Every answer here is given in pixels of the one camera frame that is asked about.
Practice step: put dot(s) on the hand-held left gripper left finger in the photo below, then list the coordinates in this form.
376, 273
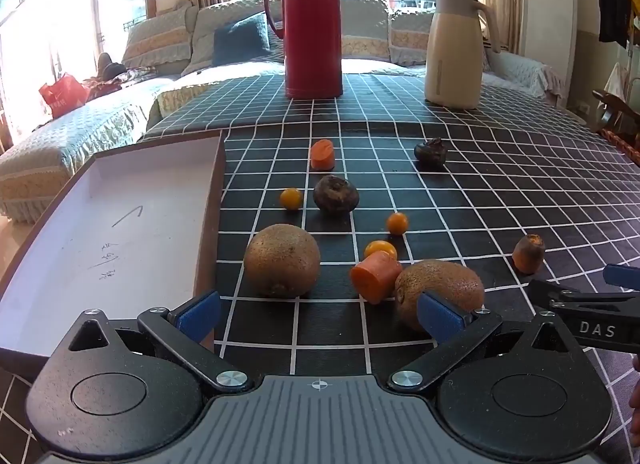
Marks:
199, 316

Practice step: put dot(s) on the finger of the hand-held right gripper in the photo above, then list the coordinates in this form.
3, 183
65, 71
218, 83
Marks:
600, 316
622, 276

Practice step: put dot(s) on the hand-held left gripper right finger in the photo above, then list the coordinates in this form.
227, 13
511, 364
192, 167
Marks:
440, 318

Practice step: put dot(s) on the brown kiwi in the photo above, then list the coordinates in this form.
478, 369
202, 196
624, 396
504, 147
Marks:
282, 260
440, 284

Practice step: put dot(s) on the person's right hand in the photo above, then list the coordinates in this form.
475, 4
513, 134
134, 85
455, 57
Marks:
635, 414

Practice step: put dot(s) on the orange carrot piece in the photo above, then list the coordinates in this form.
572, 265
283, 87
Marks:
322, 154
375, 276

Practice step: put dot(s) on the orange cherry tomato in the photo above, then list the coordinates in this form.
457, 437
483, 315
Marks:
290, 198
397, 223
381, 248

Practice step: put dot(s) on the carrot piece with dark end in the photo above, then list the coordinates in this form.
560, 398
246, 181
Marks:
529, 254

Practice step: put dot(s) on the cardboard box with white inside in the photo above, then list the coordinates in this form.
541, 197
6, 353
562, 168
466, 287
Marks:
110, 244

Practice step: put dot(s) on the dark water chestnut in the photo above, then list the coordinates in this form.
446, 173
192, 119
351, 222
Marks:
336, 195
431, 152

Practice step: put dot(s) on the sofa with quilted cover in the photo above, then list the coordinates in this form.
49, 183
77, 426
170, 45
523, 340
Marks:
75, 143

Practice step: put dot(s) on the red plastic bag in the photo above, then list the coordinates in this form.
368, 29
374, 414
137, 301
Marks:
62, 93

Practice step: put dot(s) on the dark hat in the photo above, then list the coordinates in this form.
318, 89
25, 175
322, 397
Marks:
109, 68

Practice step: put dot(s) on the cream thermos jug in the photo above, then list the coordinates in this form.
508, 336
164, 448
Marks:
452, 53

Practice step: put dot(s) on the white standing air conditioner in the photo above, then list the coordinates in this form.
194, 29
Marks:
547, 18

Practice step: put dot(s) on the dark blue pillow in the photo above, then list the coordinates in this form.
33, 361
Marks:
240, 41

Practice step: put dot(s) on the quilted sofa back cushion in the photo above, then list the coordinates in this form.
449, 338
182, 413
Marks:
364, 28
202, 31
410, 38
157, 38

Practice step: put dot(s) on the red thermos flask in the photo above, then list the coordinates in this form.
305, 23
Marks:
312, 23

